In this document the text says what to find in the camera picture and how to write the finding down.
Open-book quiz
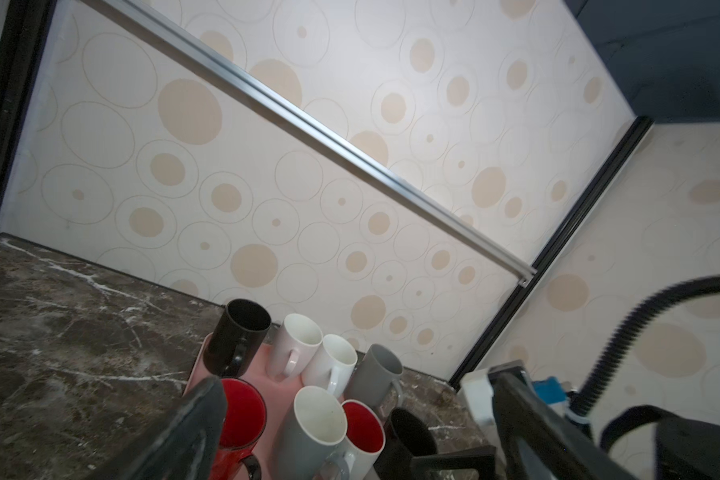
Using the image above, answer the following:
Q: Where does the pale pink mug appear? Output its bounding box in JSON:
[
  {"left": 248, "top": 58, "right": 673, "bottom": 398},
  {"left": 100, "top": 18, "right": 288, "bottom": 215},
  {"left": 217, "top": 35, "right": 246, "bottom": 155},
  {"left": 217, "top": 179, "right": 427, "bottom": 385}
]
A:
[{"left": 266, "top": 313, "right": 323, "bottom": 382}]

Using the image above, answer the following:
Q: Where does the red glass cup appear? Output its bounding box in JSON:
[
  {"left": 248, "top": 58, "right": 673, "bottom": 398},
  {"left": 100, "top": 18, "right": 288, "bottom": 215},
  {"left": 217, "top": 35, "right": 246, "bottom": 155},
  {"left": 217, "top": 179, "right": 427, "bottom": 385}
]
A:
[{"left": 209, "top": 378, "right": 267, "bottom": 480}]

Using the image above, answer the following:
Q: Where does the pink rectangular tray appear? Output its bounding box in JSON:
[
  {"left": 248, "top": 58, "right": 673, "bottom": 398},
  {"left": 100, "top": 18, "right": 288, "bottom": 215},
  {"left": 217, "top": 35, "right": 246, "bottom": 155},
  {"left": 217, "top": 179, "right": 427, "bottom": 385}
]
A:
[{"left": 182, "top": 332, "right": 385, "bottom": 480}]

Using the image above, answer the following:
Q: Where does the silver aluminium rail back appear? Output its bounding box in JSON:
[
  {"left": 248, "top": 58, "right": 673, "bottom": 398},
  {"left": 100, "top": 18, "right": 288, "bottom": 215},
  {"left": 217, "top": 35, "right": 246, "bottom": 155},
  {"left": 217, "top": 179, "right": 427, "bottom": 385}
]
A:
[{"left": 86, "top": 1, "right": 536, "bottom": 287}]

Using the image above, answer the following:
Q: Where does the white mug with handle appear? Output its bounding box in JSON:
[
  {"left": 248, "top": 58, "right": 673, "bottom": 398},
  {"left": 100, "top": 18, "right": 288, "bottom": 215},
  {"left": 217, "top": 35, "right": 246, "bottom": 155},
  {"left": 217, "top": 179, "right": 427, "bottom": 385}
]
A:
[{"left": 301, "top": 334, "right": 358, "bottom": 398}]

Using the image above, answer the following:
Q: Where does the white black upside-down mug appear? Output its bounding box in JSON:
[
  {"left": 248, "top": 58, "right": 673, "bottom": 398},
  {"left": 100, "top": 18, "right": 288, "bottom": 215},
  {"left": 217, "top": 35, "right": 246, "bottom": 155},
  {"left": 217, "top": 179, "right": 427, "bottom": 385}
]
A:
[{"left": 374, "top": 407, "right": 438, "bottom": 479}]

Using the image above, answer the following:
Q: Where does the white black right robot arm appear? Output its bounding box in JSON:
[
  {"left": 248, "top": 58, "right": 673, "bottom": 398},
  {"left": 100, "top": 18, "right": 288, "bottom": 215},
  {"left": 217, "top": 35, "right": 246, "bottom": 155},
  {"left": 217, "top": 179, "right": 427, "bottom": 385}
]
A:
[{"left": 497, "top": 404, "right": 720, "bottom": 479}]

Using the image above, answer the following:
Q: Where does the tall grey mug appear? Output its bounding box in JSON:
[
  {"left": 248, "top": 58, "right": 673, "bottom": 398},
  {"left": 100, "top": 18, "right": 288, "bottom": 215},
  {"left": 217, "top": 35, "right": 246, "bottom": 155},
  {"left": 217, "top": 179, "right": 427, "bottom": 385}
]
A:
[{"left": 344, "top": 344, "right": 404, "bottom": 414}]

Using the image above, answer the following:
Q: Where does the white mug front row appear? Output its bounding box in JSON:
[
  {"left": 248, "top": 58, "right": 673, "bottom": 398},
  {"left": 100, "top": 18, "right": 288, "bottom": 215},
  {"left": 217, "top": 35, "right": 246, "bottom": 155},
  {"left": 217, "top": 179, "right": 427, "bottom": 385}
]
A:
[{"left": 316, "top": 399, "right": 386, "bottom": 480}]

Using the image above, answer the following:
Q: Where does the black frame post left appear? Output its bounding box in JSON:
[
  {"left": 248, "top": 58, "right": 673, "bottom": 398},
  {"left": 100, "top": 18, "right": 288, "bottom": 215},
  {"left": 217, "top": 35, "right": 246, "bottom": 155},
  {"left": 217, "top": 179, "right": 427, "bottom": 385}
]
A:
[{"left": 0, "top": 1, "right": 57, "bottom": 209}]

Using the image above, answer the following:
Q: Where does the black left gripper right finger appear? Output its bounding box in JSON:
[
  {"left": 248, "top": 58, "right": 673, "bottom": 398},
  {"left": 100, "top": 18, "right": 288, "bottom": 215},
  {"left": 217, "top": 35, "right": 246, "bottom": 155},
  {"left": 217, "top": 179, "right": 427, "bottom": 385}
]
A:
[{"left": 493, "top": 373, "right": 632, "bottom": 480}]

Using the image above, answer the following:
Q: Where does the black mug white rim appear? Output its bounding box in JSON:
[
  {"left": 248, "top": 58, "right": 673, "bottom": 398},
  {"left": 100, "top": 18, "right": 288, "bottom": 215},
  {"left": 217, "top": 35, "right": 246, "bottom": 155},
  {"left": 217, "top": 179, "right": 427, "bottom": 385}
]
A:
[{"left": 203, "top": 299, "right": 272, "bottom": 378}]

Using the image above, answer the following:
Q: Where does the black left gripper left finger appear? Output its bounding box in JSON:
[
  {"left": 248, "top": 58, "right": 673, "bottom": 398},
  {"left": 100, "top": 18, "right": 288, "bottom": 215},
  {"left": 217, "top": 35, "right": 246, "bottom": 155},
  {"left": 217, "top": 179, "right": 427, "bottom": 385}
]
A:
[{"left": 88, "top": 376, "right": 227, "bottom": 480}]

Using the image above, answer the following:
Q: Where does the small grey mug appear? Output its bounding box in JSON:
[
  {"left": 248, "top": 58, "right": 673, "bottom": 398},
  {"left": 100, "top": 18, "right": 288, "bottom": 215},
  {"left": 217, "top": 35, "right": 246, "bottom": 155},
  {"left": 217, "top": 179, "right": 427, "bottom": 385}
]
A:
[{"left": 268, "top": 386, "right": 350, "bottom": 479}]

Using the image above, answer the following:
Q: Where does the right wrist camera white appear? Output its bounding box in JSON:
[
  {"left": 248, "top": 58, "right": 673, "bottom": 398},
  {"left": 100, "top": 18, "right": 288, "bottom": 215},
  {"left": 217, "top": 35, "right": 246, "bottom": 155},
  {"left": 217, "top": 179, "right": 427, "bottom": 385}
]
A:
[{"left": 459, "top": 359, "right": 568, "bottom": 427}]

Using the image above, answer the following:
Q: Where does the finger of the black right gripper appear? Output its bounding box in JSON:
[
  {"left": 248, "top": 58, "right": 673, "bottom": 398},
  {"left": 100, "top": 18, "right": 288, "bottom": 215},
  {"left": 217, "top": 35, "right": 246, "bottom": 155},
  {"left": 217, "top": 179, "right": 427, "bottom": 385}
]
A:
[{"left": 410, "top": 446, "right": 496, "bottom": 480}]

